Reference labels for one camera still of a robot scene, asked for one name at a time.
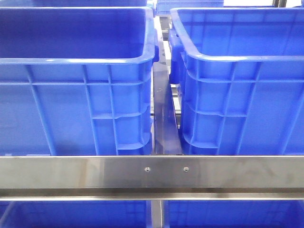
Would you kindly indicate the large blue crate left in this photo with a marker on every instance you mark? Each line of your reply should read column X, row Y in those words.
column 76, row 81

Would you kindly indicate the large blue crate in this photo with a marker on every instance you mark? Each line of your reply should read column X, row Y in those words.
column 76, row 81
column 240, row 77

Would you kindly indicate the large blue crate right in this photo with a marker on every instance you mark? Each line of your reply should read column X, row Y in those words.
column 240, row 77

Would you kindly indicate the blue crate lower right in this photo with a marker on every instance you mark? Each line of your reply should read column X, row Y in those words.
column 234, row 214

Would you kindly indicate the blue crate rear right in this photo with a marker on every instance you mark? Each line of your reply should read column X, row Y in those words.
column 163, row 7

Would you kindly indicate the blue crate rear left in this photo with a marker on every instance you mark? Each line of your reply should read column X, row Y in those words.
column 90, row 3

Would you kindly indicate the blue crate lower left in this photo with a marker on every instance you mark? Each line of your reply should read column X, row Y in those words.
column 77, row 214

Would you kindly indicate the steel centre divider rail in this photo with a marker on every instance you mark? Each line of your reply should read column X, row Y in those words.
column 166, row 138

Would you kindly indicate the steel vertical post below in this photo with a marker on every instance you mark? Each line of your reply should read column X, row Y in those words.
column 157, row 213

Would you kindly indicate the steel shelf front rail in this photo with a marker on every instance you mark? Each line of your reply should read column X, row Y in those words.
column 159, row 177

